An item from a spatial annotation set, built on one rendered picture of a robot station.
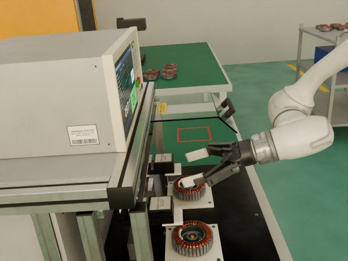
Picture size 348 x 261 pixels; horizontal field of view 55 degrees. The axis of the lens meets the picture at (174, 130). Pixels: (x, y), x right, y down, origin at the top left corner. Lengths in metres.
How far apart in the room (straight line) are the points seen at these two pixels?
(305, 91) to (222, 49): 5.18
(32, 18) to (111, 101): 3.89
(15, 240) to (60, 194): 0.16
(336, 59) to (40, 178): 0.76
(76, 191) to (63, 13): 3.86
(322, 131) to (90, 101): 0.58
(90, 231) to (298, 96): 0.68
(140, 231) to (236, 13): 5.63
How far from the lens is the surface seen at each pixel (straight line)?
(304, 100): 1.05
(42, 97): 0.71
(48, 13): 4.46
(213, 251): 0.94
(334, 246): 2.21
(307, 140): 0.93
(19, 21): 4.59
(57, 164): 0.72
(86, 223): 0.69
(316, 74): 1.03
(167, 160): 1.07
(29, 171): 0.72
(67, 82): 0.69
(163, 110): 1.07
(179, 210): 0.91
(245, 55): 6.28
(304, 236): 2.23
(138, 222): 0.67
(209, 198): 1.12
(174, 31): 6.08
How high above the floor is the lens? 1.44
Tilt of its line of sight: 24 degrees down
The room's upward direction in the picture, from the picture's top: 5 degrees counter-clockwise
